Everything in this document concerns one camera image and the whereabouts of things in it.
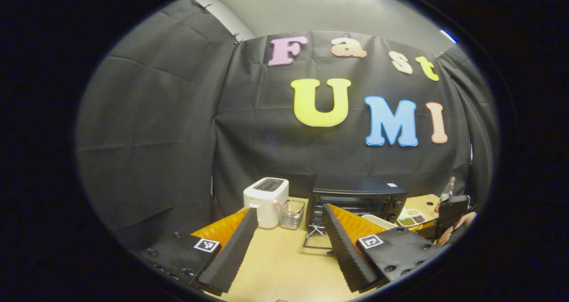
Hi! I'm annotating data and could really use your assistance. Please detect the white food tray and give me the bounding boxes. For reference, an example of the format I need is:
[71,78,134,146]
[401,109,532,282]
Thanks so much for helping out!
[361,213,400,231]

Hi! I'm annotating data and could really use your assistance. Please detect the black electric oven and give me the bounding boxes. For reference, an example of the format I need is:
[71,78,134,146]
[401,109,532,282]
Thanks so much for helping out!
[303,181,409,254]

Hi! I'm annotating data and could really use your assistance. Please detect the black backdrop cloth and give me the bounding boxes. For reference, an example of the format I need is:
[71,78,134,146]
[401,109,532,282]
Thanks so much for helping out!
[76,0,496,254]

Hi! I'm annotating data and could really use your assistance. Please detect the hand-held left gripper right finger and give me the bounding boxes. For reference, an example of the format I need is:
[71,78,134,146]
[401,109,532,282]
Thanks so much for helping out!
[321,203,446,293]

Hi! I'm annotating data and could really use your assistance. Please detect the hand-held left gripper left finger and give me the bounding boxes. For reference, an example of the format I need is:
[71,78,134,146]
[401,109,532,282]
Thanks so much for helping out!
[136,207,259,294]

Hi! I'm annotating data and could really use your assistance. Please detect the white divided bean dish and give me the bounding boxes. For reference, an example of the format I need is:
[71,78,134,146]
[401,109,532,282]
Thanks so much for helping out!
[397,208,428,227]

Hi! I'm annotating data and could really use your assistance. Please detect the white toaster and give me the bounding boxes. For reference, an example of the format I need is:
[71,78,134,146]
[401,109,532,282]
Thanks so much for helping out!
[243,177,290,230]

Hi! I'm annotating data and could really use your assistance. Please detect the clear plastic water bottle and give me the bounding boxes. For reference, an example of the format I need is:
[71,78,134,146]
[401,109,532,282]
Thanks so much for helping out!
[437,176,457,203]

